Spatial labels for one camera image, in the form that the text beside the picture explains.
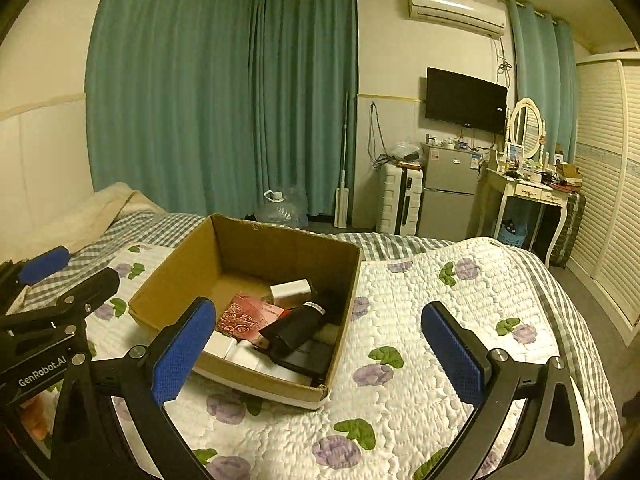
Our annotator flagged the blue laundry basket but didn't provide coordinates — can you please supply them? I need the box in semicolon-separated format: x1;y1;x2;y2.
498;224;528;248

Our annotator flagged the white mop stick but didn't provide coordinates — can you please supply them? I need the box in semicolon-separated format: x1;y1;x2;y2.
334;91;349;229

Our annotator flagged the silver small refrigerator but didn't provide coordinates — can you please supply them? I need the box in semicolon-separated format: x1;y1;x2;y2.
416;145;478;242

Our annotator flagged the white louvered wardrobe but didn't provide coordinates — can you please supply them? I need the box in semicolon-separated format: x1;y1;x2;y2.
568;52;639;344

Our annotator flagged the grey checkered bedsheet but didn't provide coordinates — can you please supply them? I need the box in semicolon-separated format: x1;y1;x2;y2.
14;209;626;480

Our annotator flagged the white suitcase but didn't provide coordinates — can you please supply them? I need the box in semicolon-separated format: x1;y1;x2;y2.
376;162;423;235

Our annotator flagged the red patterned box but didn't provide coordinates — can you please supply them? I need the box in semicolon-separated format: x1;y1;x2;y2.
216;292;283;346

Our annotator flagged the black multiport charger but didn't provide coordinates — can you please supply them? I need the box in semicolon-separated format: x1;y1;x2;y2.
259;301;326;356

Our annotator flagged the green curtain by wardrobe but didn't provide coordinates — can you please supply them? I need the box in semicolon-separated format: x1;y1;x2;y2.
506;0;578;162

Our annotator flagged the white square power adapter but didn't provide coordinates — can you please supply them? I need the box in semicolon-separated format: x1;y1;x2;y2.
270;278;312;309

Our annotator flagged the white wall air conditioner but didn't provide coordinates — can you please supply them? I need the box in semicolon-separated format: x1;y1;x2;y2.
408;0;506;38

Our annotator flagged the black wall television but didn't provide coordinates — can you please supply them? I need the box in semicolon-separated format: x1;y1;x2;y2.
425;67;508;136

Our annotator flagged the white dressing table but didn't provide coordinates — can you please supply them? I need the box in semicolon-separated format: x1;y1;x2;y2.
475;167;570;268

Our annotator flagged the large green curtain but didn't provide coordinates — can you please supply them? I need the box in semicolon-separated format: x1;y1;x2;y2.
85;0;358;218

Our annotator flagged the brown cardboard box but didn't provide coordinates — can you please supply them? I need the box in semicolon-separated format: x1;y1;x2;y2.
129;214;361;410

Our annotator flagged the operator hand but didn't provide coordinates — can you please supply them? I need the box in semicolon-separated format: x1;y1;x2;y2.
20;396;48;441

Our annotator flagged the black remote control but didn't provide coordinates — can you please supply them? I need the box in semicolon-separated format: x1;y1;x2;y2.
269;340;333;378

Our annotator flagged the white floral quilt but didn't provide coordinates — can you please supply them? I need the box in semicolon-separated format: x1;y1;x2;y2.
19;236;597;480

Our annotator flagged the clear water jug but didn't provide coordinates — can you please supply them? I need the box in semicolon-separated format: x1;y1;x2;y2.
254;188;308;229

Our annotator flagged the oval white vanity mirror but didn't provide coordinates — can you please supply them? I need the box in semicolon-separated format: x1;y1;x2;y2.
506;98;546;159

